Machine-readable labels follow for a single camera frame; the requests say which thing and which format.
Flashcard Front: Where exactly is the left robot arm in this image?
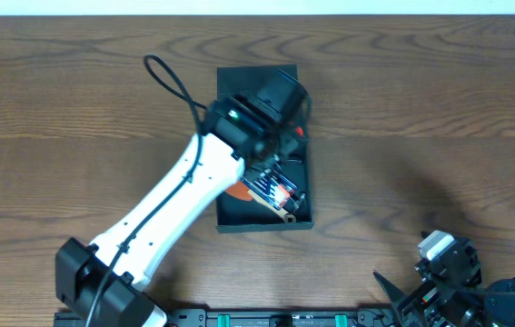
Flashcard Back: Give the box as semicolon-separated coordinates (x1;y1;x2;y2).
55;95;311;326

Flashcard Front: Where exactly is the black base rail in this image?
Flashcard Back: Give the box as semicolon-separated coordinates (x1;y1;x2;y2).
53;307;399;327

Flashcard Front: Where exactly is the blue precision screwdriver set case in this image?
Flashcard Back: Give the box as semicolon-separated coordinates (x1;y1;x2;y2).
241;172;297;209

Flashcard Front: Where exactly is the orange scraper with wooden handle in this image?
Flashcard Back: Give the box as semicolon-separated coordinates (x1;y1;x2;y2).
225;182;297;223

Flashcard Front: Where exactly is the small claw hammer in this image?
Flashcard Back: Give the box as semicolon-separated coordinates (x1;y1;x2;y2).
283;193;307;213

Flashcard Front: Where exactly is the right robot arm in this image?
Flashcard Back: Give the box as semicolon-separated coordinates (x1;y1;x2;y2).
373;231;515;327

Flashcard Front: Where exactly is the black gift box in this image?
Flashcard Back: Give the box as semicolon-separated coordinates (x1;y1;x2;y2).
216;64;314;233

